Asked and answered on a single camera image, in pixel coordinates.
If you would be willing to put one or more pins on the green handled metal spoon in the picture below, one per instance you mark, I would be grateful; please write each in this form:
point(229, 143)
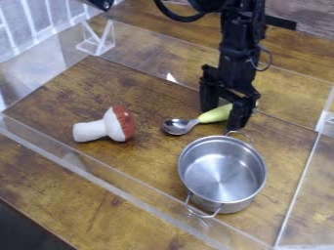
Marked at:
point(179, 127)

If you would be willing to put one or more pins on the red and white toy mushroom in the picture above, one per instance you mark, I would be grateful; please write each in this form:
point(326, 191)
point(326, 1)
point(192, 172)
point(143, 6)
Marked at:
point(116, 125)

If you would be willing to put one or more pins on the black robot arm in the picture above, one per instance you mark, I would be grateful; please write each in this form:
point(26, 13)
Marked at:
point(241, 19)

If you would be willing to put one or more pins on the clear acrylic triangular bracket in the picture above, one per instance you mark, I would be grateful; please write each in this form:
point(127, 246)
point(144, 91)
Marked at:
point(96, 44)

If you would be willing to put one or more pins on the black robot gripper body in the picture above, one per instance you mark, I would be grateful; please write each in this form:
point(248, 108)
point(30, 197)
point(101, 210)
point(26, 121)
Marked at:
point(233, 73)

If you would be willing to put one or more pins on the small stainless steel pot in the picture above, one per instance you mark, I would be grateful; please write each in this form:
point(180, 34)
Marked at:
point(223, 173)

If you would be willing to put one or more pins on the black strip on table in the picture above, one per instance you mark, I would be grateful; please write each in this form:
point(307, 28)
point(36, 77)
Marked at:
point(287, 24)

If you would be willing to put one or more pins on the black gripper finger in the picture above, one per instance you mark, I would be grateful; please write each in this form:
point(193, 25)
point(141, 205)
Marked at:
point(208, 97)
point(243, 109)

